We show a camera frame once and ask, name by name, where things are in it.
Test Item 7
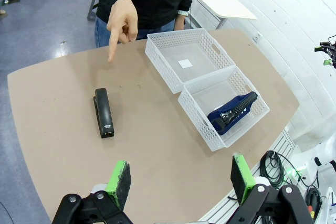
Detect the navy blue pencil case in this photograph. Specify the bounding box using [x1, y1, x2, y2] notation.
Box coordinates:
[207, 91, 259, 136]

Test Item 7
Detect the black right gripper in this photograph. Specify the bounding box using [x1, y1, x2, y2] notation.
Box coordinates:
[314, 40, 336, 69]

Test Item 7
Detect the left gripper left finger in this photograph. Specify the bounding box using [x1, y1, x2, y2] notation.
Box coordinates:
[51, 160, 133, 224]

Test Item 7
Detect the grey aluminium frame rail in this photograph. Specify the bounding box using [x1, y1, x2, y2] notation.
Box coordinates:
[198, 129, 297, 224]

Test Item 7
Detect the empty white table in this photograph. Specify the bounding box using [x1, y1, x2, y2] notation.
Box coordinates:
[188, 0, 258, 30]

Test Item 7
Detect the person's right hand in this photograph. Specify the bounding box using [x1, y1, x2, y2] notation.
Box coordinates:
[106, 0, 139, 63]

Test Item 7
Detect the black stapler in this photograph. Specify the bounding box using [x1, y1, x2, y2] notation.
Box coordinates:
[93, 88, 115, 139]

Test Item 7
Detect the white perforated plastic basket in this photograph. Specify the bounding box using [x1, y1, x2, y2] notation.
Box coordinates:
[144, 28, 236, 94]
[177, 65, 270, 152]

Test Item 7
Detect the person's left hand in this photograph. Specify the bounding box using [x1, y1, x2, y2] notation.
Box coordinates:
[174, 14, 187, 31]

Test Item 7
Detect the black cable bundle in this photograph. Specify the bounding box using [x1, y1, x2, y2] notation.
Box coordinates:
[259, 150, 287, 189]

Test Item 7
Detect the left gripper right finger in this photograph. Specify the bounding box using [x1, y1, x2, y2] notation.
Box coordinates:
[228, 153, 316, 224]

